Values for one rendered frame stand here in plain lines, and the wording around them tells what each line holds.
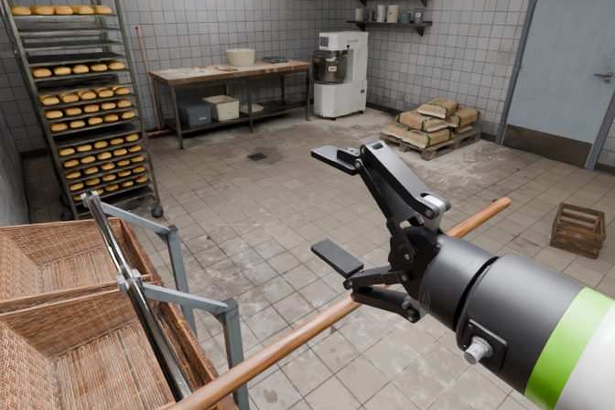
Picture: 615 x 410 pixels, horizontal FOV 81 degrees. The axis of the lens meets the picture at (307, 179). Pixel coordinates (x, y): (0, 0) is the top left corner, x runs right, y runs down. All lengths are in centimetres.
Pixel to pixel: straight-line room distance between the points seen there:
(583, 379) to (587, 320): 3
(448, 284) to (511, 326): 5
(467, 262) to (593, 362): 10
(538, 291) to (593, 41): 482
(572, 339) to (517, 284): 4
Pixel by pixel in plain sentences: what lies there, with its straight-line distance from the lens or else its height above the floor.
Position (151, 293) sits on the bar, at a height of 111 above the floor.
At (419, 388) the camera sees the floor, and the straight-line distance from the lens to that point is 213.
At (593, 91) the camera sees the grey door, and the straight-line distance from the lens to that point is 510.
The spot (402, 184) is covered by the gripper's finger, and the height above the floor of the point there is 156.
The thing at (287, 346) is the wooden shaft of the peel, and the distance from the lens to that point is 66.
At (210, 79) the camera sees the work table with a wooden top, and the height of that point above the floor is 85.
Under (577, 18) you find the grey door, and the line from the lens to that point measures 513.
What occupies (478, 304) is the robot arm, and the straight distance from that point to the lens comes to 31.
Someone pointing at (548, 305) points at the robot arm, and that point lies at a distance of 30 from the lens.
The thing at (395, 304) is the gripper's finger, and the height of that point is 143.
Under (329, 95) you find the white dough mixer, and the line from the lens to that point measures 585.
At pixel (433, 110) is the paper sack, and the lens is 477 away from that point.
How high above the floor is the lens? 171
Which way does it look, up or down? 26 degrees down
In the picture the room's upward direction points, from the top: straight up
